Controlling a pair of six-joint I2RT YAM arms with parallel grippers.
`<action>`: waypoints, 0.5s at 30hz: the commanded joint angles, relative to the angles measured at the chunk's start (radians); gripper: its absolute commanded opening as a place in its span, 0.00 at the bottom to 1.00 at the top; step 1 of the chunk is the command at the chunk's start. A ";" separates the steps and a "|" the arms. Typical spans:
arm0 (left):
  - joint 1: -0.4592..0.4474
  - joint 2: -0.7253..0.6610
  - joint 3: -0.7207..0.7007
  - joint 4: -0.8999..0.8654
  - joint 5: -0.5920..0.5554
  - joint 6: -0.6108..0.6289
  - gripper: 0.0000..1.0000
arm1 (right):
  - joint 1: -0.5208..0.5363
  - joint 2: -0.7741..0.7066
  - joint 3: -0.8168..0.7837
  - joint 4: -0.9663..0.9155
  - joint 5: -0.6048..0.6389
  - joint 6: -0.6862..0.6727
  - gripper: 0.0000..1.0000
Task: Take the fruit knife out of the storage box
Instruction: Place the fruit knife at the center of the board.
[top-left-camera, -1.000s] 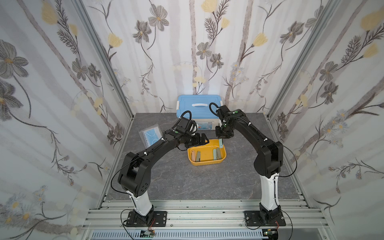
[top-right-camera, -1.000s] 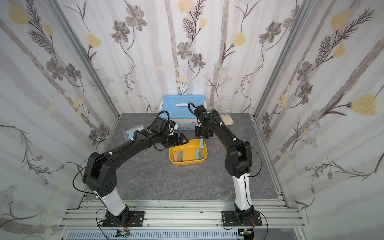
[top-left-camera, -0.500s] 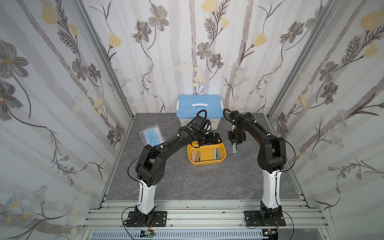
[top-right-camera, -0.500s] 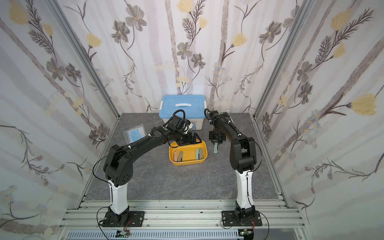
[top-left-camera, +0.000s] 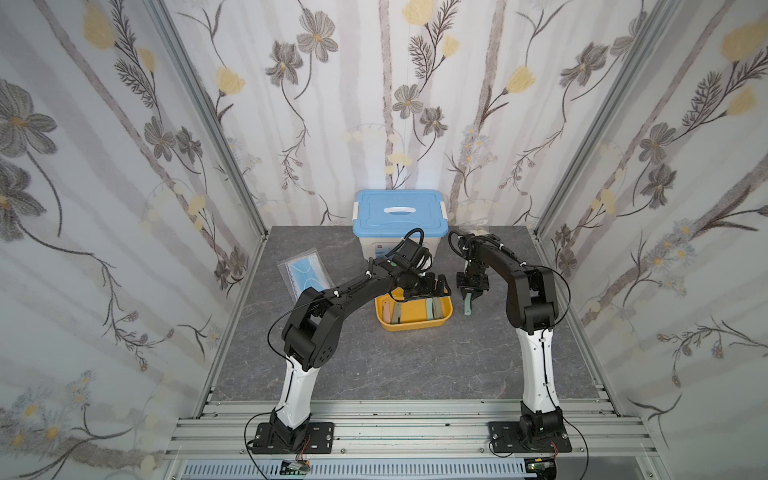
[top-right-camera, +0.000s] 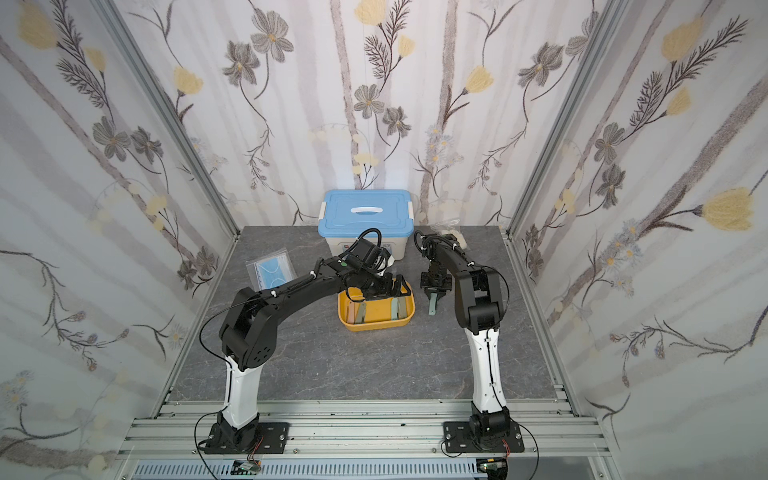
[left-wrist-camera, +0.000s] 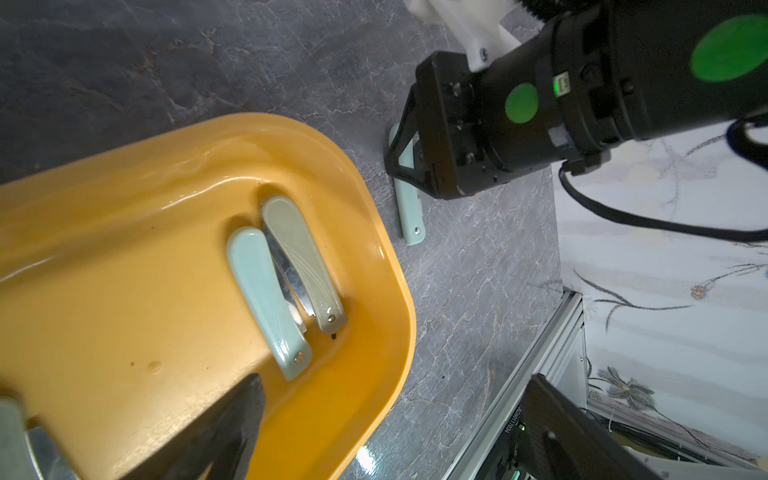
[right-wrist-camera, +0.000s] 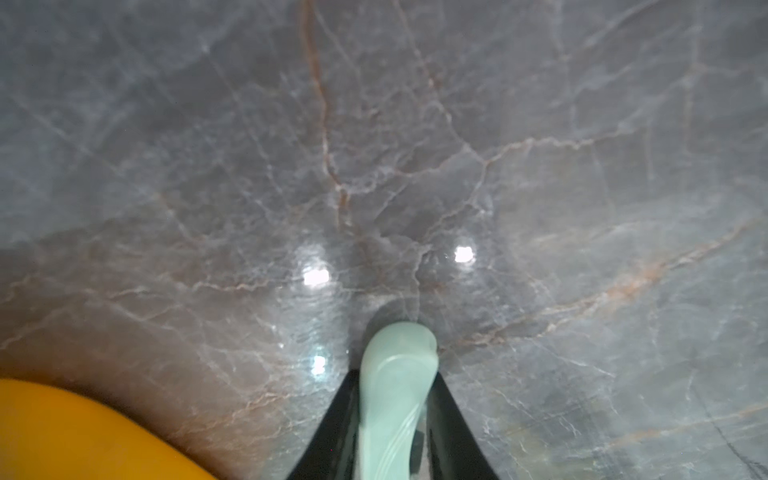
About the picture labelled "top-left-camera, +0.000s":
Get yellow plastic storage tray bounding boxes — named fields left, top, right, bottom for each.
left=375, top=288, right=449, bottom=332

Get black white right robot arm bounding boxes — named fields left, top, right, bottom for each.
left=448, top=229, right=571, bottom=452

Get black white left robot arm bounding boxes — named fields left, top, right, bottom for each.
left=269, top=228, right=451, bottom=452

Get pink folding fruit knife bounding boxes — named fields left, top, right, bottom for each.
left=382, top=299, right=394, bottom=324

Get blue lidded white storage box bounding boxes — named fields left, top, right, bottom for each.
left=353, top=190, right=449, bottom=260

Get clear bag of beige items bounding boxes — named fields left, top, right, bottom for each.
left=468, top=219, right=490, bottom=235

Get packaged blue face masks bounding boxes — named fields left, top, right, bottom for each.
left=277, top=248, right=334, bottom=300

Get small green circuit board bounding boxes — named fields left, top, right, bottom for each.
left=279, top=460, right=311, bottom=476

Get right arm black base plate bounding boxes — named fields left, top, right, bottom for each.
left=487, top=421, right=573, bottom=455

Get white slotted cable duct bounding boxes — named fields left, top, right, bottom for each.
left=180, top=458, right=536, bottom=479

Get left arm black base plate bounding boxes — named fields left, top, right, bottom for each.
left=246, top=421, right=335, bottom=455

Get aluminium rail frame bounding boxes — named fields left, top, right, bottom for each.
left=163, top=397, right=670, bottom=479

